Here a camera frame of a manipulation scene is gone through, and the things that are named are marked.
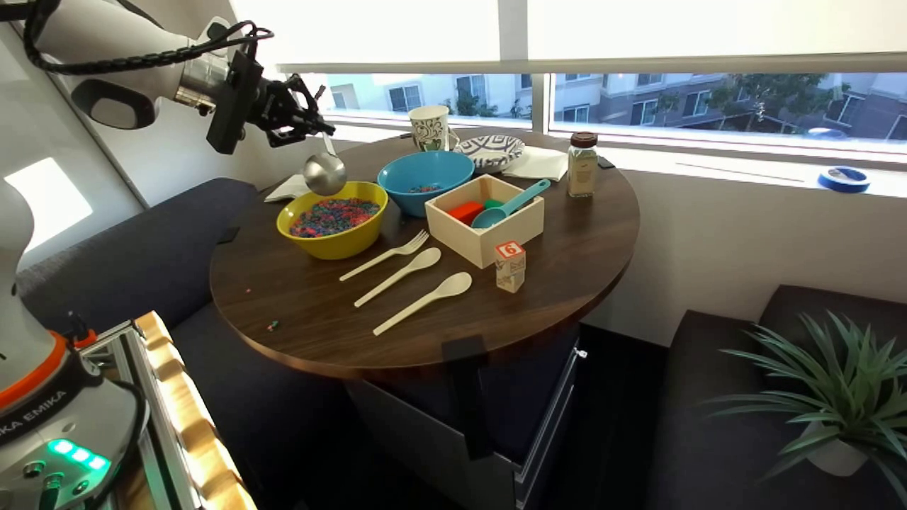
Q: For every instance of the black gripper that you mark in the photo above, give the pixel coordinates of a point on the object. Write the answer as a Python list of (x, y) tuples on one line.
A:
[(248, 98)]

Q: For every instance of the white paper napkin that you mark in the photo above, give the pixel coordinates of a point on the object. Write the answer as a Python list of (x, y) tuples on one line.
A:
[(287, 190)]

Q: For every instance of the small wooden block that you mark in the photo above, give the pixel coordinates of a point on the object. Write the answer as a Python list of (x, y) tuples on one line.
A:
[(512, 266)]

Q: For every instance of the wooden slatted rack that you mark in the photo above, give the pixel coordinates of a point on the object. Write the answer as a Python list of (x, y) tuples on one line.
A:
[(179, 461)]

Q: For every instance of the teal scoop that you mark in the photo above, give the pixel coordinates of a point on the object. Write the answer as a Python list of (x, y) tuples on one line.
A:
[(498, 213)]

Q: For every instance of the blue bowl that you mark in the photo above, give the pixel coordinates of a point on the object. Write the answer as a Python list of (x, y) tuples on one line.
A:
[(418, 178)]

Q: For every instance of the patterned paper cup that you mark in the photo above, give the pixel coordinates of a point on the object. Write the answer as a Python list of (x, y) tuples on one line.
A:
[(430, 130)]

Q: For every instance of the cream plastic spoon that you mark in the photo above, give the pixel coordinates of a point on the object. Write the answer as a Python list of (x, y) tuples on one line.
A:
[(420, 263), (451, 288)]

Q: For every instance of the silver ladle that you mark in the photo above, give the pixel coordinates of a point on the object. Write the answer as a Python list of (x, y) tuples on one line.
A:
[(325, 171)]

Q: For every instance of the dark grey sofa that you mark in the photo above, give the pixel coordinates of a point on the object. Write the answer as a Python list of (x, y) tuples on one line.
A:
[(270, 419)]

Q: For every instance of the blue tape roll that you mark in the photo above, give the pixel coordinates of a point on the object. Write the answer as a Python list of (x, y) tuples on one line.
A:
[(846, 181)]

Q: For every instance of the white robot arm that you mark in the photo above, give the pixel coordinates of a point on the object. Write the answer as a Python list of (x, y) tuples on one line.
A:
[(124, 64)]

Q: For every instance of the wooden box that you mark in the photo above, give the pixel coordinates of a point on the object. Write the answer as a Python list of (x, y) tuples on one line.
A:
[(479, 246)]

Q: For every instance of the white cloth on table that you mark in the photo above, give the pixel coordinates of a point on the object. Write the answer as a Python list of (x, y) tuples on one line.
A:
[(536, 164)]

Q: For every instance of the glass jar with lid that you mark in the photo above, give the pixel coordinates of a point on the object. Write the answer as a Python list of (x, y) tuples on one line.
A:
[(583, 166)]

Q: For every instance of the yellow bowl with beads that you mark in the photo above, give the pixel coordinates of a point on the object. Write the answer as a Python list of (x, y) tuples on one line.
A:
[(335, 229)]

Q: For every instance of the green potted plant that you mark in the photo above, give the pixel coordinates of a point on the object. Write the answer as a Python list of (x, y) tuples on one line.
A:
[(844, 389)]

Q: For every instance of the dark ottoman seat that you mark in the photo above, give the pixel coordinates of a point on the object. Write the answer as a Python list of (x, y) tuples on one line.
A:
[(719, 464)]

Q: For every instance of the orange cup in box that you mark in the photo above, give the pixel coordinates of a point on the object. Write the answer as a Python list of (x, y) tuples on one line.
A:
[(465, 210)]

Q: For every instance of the round wooden table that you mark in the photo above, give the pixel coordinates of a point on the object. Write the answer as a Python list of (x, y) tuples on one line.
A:
[(292, 307)]

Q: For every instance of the cream plastic fork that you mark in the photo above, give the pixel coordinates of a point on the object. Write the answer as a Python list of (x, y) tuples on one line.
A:
[(410, 247)]

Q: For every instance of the grey cabinet under table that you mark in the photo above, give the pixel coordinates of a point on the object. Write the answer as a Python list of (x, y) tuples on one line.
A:
[(486, 426)]

